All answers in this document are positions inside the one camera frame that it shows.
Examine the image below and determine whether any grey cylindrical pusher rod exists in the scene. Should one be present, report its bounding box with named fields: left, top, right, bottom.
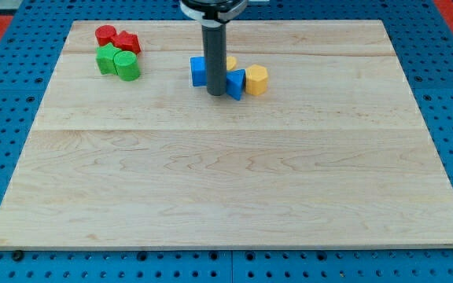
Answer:
left=202, top=24, right=227, bottom=96

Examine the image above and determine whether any blue cube block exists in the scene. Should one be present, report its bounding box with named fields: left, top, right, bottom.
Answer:
left=190, top=57, right=207, bottom=86

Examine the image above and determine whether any yellow round block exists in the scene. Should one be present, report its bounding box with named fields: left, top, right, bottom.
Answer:
left=226, top=56, right=238, bottom=72

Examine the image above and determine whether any blue triangular prism block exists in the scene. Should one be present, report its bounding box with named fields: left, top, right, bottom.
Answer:
left=226, top=69, right=245, bottom=101

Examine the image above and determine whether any yellow hexagon block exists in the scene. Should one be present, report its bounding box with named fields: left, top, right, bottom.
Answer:
left=245, top=64, right=269, bottom=96

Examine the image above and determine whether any red star block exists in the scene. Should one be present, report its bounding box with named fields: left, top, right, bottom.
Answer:
left=111, top=31, right=141, bottom=54

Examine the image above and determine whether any green cylinder block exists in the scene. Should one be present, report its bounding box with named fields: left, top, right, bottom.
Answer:
left=114, top=51, right=141, bottom=81

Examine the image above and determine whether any red cylinder block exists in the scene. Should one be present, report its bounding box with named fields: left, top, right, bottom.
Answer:
left=94, top=24, right=117, bottom=46

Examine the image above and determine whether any green star block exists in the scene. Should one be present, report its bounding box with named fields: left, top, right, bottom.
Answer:
left=96, top=42, right=122, bottom=75

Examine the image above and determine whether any wooden board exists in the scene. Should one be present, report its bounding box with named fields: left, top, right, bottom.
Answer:
left=0, top=20, right=453, bottom=251

